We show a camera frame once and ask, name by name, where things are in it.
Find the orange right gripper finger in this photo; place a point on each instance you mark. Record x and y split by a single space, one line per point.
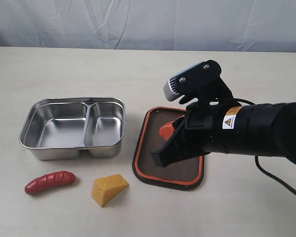
167 130

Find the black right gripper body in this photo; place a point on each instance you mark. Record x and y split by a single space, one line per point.
198 133

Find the dark transparent box lid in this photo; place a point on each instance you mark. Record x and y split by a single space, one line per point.
184 175

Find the yellow toy cheese wedge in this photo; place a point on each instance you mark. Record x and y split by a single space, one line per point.
106 188

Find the stainless steel lunch box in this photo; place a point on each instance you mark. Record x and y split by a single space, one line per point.
64 128

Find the red toy sausage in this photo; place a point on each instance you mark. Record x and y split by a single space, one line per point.
47 181

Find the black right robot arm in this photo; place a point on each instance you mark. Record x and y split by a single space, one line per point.
267 130

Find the grey-blue backdrop cloth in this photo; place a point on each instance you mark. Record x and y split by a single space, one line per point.
216 25

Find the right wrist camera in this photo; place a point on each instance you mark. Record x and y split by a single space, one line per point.
193 78

